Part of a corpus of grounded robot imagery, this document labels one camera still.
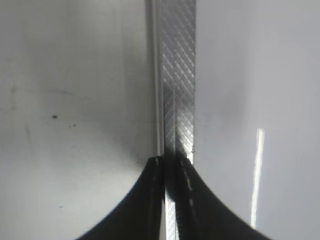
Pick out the white board with grey frame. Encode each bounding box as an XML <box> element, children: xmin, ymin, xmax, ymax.
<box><xmin>150</xmin><ymin>0</ymin><xmax>320</xmax><ymax>240</ymax></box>

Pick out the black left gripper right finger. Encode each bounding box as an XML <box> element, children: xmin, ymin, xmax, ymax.
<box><xmin>164</xmin><ymin>153</ymin><xmax>267</xmax><ymax>240</ymax></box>

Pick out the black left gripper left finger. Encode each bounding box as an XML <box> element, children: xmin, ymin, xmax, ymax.
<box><xmin>79</xmin><ymin>156</ymin><xmax>165</xmax><ymax>240</ymax></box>

